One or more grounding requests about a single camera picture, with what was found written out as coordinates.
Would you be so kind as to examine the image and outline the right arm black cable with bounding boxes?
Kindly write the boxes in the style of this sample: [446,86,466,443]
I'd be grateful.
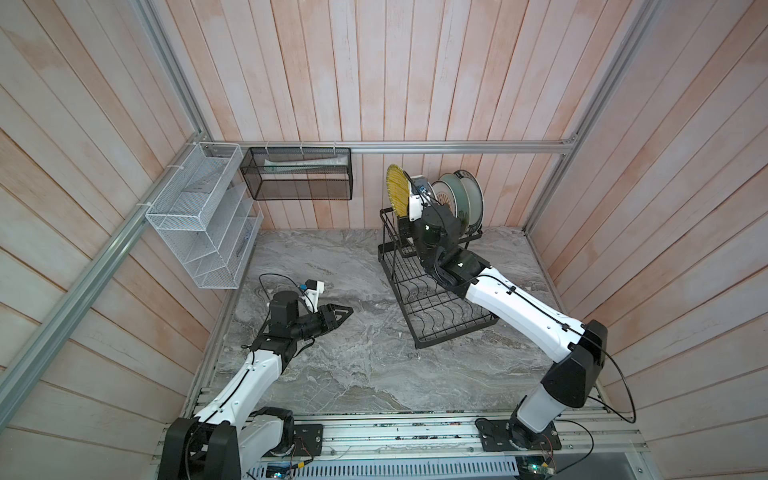
[563,335,637,475]

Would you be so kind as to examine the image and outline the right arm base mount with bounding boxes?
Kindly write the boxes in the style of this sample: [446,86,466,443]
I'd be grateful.
[475,417,562,452]

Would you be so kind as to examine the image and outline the white wire mesh shelf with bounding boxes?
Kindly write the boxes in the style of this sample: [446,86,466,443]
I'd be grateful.
[146,142,264,290]

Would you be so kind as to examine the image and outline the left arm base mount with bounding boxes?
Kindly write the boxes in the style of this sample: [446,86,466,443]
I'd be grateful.
[266,423,324,457]

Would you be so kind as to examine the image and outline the black mesh wall basket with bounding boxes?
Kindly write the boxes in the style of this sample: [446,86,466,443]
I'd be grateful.
[240,146,354,201]

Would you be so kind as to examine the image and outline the orange sunburst plate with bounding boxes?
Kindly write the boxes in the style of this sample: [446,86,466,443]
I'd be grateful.
[431,180,457,217]

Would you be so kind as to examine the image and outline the yellow round plate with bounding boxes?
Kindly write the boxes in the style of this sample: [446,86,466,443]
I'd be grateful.
[386,164,411,218]

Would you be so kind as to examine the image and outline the green rim white plate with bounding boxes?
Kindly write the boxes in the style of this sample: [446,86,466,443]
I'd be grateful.
[454,170,484,235]

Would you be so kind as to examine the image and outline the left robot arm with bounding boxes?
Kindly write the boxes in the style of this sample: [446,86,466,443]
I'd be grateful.
[157,290,354,479]

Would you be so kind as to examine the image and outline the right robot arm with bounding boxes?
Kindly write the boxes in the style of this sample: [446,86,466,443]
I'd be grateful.
[409,204,607,450]

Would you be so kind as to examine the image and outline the black two-tier dish rack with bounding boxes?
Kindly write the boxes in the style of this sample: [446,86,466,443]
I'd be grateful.
[378,207,498,349]

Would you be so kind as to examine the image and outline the white plate green clover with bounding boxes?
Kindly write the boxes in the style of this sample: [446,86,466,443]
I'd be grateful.
[412,175,434,198]

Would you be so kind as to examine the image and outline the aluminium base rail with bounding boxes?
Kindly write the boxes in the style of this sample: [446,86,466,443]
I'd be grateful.
[296,408,650,464]

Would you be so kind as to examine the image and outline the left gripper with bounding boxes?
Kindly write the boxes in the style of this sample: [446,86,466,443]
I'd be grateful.
[290,303,353,341]

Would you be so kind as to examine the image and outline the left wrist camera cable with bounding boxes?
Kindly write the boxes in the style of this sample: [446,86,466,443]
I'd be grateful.
[259,272,310,301]

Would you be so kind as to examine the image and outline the mint green flower plate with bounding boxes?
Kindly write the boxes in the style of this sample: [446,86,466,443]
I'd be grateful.
[440,173,470,234]

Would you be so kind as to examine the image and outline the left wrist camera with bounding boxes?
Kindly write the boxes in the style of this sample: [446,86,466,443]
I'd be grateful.
[299,279,325,313]

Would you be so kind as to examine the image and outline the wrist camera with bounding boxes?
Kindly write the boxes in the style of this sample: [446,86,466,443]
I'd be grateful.
[299,279,325,313]
[408,191,430,222]

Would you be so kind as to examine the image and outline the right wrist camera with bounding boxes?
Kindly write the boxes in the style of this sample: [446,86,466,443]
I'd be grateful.
[408,191,430,222]

